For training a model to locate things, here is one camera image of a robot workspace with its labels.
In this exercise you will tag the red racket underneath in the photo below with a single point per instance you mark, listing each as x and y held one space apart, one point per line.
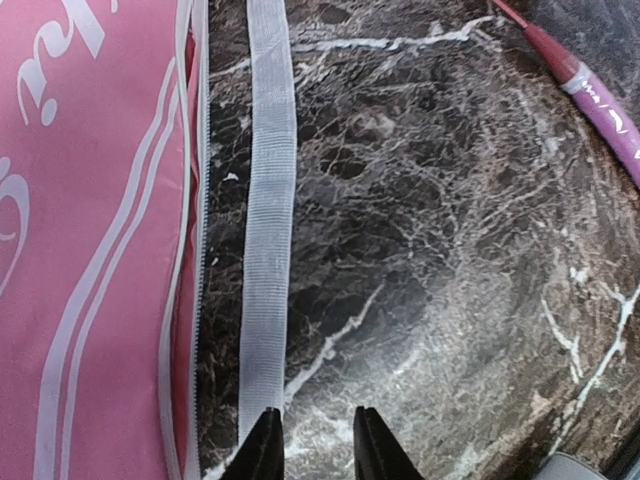
587 91

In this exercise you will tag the pink racket cover bag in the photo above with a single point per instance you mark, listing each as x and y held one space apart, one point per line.
104 177

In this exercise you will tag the white shuttlecock tube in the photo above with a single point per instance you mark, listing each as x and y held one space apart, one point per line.
560 466

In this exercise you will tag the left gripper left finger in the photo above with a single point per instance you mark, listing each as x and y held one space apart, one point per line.
261 455

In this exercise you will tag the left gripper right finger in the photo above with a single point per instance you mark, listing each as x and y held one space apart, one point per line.
377 453

